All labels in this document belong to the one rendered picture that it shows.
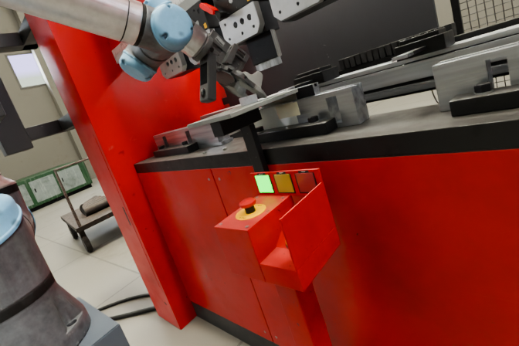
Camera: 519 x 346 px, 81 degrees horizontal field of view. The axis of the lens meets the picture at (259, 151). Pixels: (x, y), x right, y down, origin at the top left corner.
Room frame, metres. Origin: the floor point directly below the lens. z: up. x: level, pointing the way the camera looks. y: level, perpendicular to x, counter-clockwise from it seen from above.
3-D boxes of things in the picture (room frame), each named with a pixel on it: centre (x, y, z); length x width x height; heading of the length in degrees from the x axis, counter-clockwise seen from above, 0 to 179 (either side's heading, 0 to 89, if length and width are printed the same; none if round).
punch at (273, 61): (0.93, -0.10, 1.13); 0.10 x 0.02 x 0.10; 44
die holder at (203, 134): (1.33, 0.27, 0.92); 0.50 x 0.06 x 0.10; 44
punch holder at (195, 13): (1.09, 0.05, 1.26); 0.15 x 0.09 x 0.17; 44
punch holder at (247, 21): (0.95, -0.09, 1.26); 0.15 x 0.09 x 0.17; 44
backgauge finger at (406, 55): (0.78, -0.46, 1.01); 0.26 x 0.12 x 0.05; 134
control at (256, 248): (0.62, 0.02, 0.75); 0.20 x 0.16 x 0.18; 46
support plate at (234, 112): (0.83, 0.00, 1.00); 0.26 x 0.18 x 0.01; 134
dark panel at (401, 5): (1.45, -0.31, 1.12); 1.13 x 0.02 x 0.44; 44
